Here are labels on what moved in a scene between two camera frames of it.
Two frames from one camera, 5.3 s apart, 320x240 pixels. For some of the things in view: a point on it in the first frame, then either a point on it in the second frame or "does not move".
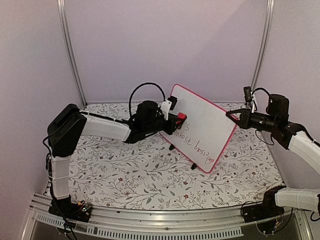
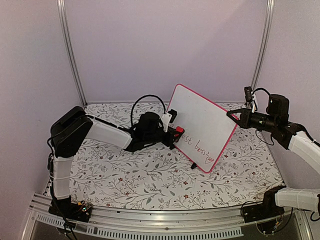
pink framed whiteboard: (205, 132) does not move
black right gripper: (244, 122) does not move
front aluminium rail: (182, 224) does not move
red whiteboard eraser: (181, 115) -> (180, 129)
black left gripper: (173, 119) -> (169, 140)
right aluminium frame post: (262, 50) does not move
